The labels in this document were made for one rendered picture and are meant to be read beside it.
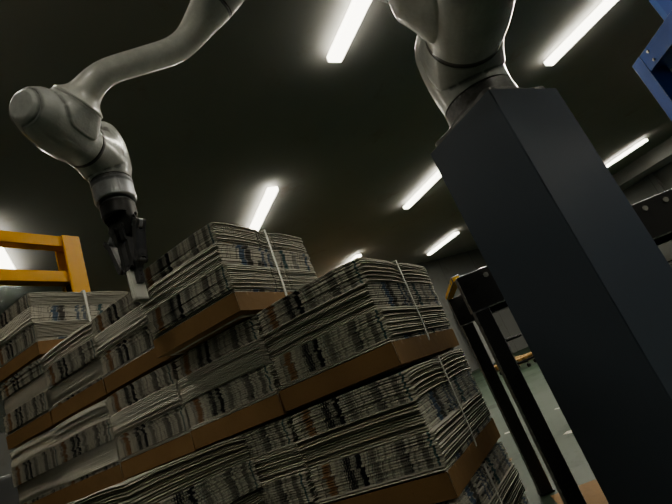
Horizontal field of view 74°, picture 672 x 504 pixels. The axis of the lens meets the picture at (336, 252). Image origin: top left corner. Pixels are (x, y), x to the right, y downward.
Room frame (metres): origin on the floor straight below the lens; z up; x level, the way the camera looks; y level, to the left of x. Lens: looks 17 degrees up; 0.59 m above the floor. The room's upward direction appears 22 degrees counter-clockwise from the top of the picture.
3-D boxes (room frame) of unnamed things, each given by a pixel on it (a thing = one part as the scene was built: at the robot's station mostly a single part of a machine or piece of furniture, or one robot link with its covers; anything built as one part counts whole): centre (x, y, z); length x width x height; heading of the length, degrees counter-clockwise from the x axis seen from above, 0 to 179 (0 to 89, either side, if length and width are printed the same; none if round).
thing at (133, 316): (1.34, 0.53, 0.95); 0.38 x 0.29 x 0.23; 154
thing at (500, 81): (0.89, -0.43, 1.03); 0.22 x 0.18 x 0.06; 120
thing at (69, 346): (1.46, 0.78, 0.95); 0.38 x 0.29 x 0.23; 153
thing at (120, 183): (0.89, 0.42, 1.19); 0.09 x 0.09 x 0.06
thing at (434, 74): (0.87, -0.41, 1.17); 0.18 x 0.16 x 0.22; 177
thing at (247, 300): (1.07, 0.33, 0.86); 0.29 x 0.16 x 0.04; 64
